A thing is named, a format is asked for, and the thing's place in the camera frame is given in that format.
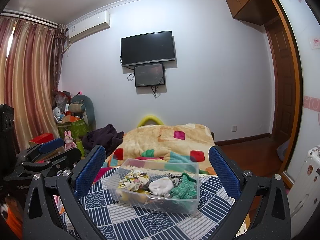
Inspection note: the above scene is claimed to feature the green knitted cloth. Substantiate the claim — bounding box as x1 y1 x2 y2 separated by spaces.
169 173 197 199

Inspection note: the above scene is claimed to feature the white sock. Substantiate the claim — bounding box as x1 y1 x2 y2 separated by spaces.
149 177 175 197

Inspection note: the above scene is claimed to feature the black pouch with silver chain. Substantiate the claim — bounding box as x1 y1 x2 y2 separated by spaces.
142 173 182 190

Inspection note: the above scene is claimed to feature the red box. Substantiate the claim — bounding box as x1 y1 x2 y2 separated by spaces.
29 133 54 146

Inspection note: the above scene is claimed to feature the pink rabbit figure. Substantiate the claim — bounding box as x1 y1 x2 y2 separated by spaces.
64 131 76 151

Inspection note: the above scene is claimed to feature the green bottle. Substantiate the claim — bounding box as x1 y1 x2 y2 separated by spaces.
75 138 85 157

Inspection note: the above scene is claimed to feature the green storage box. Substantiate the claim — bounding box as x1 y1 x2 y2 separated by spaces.
57 119 92 139

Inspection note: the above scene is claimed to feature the grey plush toy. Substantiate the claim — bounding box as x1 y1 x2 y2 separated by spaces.
68 94 95 128

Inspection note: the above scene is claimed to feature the dark purple clothing pile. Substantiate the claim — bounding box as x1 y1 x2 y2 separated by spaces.
82 124 124 157

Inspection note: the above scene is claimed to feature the blue white patterned tablecloth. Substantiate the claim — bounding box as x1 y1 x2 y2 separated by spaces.
80 167 234 239

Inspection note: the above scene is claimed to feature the floral fabric scrunchie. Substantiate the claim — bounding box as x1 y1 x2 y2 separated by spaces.
118 170 150 192

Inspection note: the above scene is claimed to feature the striped brown curtain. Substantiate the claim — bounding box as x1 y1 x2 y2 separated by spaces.
1 16 67 150

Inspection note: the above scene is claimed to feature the yellow curved cushion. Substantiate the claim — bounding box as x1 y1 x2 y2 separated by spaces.
137 115 164 127

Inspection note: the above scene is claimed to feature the clear plastic storage box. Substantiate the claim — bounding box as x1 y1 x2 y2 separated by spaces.
105 159 200 214

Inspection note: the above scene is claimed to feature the colourful fleece blanket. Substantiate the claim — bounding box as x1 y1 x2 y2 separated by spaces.
105 124 216 175

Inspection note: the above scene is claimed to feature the white air conditioner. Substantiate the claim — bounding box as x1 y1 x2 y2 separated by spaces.
69 11 110 43

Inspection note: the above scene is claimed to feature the wooden door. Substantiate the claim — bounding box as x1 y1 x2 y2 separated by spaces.
265 16 300 174

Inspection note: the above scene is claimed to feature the wooden upper cabinet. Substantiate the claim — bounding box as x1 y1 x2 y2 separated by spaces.
226 0 278 25

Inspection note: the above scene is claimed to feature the white wardrobe with hearts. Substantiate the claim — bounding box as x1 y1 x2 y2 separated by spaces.
278 0 319 181

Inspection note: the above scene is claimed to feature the small black wall monitor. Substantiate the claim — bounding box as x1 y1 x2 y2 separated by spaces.
134 63 165 88

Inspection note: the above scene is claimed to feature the large black wall television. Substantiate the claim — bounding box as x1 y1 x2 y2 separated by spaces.
120 31 176 67

